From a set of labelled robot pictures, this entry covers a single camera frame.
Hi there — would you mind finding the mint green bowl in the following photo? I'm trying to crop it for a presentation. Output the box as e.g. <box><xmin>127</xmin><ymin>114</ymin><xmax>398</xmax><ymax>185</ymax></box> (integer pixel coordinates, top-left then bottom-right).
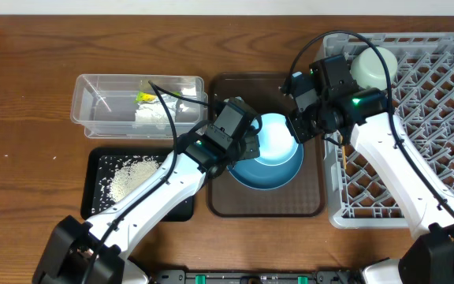
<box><xmin>351</xmin><ymin>47</ymin><xmax>397</xmax><ymax>91</ymax></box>

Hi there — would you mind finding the light blue bowl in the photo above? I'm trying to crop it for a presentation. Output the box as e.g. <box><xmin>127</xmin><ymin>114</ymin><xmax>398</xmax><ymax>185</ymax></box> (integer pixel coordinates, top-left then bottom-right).
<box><xmin>255</xmin><ymin>113</ymin><xmax>298</xmax><ymax>166</ymax></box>

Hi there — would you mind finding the dark blue plate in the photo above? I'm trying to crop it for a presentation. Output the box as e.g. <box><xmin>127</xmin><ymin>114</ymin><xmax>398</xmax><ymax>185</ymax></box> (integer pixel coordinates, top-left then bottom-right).
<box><xmin>228</xmin><ymin>144</ymin><xmax>304</xmax><ymax>190</ymax></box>

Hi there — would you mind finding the wooden chopstick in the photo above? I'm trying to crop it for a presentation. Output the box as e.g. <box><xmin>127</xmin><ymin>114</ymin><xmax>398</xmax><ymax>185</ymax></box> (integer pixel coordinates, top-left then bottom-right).
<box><xmin>341</xmin><ymin>145</ymin><xmax>348</xmax><ymax>171</ymax></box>

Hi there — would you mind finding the white tissue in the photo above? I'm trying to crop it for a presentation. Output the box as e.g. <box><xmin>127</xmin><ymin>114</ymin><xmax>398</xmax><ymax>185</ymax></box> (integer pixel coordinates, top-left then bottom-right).
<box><xmin>135</xmin><ymin>101</ymin><xmax>177</xmax><ymax>124</ymax></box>

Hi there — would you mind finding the yellow green snack wrapper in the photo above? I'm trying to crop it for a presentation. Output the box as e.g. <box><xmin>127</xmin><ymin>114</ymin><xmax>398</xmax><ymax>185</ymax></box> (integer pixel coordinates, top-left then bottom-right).
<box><xmin>135</xmin><ymin>92</ymin><xmax>181</xmax><ymax>104</ymax></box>

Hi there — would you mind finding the pile of white rice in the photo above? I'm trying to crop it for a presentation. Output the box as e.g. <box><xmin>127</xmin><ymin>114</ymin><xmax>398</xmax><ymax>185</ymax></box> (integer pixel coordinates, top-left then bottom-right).
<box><xmin>92</xmin><ymin>155</ymin><xmax>162</xmax><ymax>214</ymax></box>

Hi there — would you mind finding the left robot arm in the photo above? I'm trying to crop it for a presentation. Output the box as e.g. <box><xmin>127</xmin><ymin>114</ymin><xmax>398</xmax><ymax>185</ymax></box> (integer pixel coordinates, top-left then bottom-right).
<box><xmin>32</xmin><ymin>98</ymin><xmax>262</xmax><ymax>283</ymax></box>

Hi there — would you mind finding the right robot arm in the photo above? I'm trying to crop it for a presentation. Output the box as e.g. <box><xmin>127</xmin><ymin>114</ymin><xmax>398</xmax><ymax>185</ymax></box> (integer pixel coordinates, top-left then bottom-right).
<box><xmin>281</xmin><ymin>55</ymin><xmax>454</xmax><ymax>283</ymax></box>

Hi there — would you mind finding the grey dishwasher rack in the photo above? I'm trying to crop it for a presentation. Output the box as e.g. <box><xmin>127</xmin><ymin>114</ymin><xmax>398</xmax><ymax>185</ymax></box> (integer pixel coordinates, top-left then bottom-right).
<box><xmin>324</xmin><ymin>32</ymin><xmax>454</xmax><ymax>229</ymax></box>

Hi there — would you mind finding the clear plastic waste bin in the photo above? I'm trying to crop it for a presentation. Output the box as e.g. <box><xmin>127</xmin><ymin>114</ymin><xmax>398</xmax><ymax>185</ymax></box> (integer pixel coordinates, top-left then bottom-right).
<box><xmin>70</xmin><ymin>74</ymin><xmax>208</xmax><ymax>139</ymax></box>

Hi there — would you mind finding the brown serving tray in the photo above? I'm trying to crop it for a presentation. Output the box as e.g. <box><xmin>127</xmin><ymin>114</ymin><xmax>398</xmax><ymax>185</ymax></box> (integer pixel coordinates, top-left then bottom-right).
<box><xmin>207</xmin><ymin>73</ymin><xmax>326</xmax><ymax>218</ymax></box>

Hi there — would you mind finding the black plastic tray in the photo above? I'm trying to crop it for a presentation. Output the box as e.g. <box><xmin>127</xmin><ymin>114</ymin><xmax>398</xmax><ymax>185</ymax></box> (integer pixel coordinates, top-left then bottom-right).
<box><xmin>80</xmin><ymin>147</ymin><xmax>195</xmax><ymax>222</ymax></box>

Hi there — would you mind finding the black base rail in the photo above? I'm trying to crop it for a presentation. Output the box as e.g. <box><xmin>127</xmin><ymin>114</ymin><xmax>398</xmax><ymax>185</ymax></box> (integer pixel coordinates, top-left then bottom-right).
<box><xmin>150</xmin><ymin>270</ymin><xmax>364</xmax><ymax>284</ymax></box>

